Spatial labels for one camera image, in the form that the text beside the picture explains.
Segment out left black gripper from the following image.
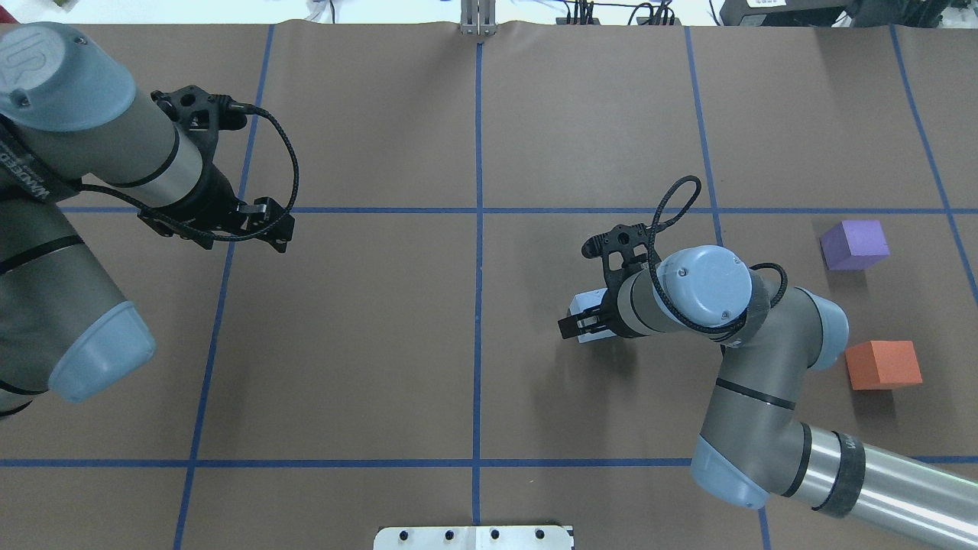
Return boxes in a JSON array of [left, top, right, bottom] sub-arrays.
[[138, 164, 296, 254]]

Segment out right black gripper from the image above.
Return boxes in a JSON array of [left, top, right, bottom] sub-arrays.
[[558, 288, 635, 341]]

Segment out light blue foam block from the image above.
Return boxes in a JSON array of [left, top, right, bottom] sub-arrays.
[[569, 290, 618, 344]]

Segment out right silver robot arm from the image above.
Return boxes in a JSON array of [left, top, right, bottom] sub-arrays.
[[559, 246, 976, 549]]

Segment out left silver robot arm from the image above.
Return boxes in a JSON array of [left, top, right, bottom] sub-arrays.
[[1, 21, 300, 419]]

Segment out purple foam block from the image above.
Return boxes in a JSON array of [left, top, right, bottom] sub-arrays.
[[818, 219, 891, 271]]

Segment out orange foam block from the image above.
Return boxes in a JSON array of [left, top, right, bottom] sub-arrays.
[[844, 340, 923, 391]]

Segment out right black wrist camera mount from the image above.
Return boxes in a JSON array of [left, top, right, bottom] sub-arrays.
[[581, 224, 651, 291]]

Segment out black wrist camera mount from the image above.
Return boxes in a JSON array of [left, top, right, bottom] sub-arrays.
[[150, 85, 248, 132], [581, 224, 651, 291]]

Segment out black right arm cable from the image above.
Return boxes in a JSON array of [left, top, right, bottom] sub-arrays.
[[646, 175, 789, 335]]

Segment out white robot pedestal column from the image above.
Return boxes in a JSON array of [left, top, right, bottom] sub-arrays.
[[373, 525, 576, 549]]

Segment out aluminium frame post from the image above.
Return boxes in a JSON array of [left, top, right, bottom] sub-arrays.
[[458, 0, 498, 36]]

